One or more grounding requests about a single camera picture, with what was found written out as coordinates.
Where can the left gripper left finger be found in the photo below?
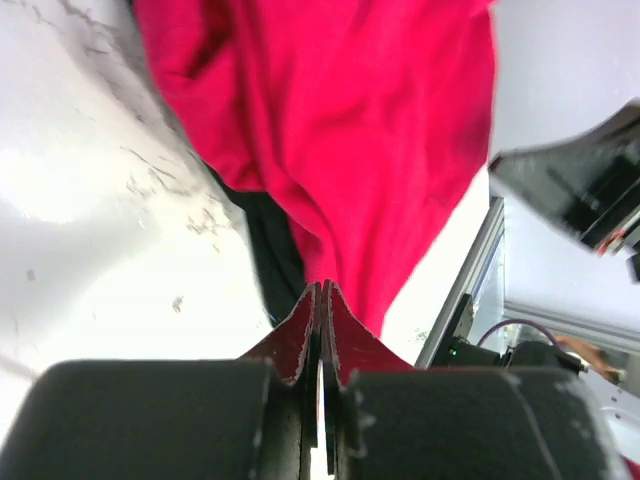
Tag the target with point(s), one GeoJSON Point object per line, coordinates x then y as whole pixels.
{"type": "Point", "coordinates": [253, 417]}

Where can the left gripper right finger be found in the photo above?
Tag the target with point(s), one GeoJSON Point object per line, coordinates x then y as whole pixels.
{"type": "Point", "coordinates": [389, 420]}

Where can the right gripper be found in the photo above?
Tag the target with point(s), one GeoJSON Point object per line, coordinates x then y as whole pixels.
{"type": "Point", "coordinates": [587, 187]}

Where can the black t shirt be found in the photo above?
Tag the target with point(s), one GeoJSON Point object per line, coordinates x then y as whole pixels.
{"type": "Point", "coordinates": [279, 267]}

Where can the red t shirt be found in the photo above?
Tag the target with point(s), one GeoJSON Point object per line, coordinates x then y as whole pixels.
{"type": "Point", "coordinates": [365, 121]}

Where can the aluminium rail frame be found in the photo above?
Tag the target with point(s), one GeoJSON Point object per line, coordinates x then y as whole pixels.
{"type": "Point", "coordinates": [477, 300]}

